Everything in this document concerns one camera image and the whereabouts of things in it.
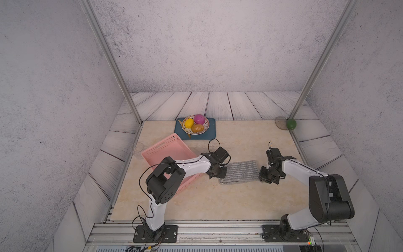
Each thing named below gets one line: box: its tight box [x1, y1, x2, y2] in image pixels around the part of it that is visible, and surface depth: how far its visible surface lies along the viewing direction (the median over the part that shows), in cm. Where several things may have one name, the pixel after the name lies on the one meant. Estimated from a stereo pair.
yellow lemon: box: [184, 118, 194, 129], surface depth 117 cm
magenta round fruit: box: [193, 113, 206, 125], surface depth 117 cm
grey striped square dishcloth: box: [218, 160, 260, 185], surface depth 95 cm
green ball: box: [285, 119, 298, 131], surface depth 117 cm
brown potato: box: [191, 123, 205, 133], surface depth 113 cm
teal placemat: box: [174, 117, 217, 141], surface depth 113 cm
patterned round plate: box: [177, 114, 210, 135], surface depth 117 cm
